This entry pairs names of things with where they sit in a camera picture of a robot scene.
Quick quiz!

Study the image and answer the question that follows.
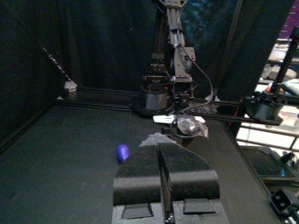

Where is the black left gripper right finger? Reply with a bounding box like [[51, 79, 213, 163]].
[[157, 136, 231, 224]]

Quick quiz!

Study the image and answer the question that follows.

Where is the black camera box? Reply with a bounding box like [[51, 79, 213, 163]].
[[269, 188, 299, 224]]

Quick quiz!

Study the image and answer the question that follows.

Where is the purple toy eggplant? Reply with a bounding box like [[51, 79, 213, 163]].
[[115, 143, 133, 164]]

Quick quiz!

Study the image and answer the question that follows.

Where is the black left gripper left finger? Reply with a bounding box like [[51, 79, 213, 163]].
[[113, 132, 169, 224]]

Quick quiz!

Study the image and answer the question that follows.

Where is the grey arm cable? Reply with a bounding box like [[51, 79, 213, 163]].
[[179, 45, 217, 115]]

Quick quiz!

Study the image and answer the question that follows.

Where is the white corner bracket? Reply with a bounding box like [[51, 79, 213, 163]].
[[63, 80, 79, 93]]

